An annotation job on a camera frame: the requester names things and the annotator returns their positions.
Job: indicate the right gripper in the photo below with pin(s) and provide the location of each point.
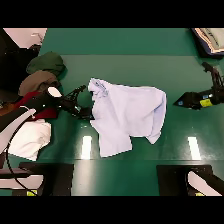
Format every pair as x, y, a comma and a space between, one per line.
192, 99

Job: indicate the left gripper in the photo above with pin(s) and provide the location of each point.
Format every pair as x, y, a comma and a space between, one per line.
81, 111

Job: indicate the light blue shirt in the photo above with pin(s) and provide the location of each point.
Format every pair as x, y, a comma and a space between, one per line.
126, 110

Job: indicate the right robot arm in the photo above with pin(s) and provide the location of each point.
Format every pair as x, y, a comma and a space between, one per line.
173, 180

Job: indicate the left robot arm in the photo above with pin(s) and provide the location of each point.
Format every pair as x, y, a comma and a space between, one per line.
20, 121

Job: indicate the dark blue garment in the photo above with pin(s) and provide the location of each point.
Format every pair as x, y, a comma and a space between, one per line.
204, 50

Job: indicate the brown garment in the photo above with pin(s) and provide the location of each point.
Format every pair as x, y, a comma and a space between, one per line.
36, 81

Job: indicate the red garment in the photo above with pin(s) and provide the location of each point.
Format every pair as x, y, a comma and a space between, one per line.
28, 97

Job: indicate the white garment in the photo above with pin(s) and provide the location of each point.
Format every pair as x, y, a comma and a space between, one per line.
31, 138

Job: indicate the dark green garment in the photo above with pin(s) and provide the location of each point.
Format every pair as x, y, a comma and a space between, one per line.
46, 62

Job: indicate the pale striped garment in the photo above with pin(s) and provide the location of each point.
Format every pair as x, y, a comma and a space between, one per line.
213, 38

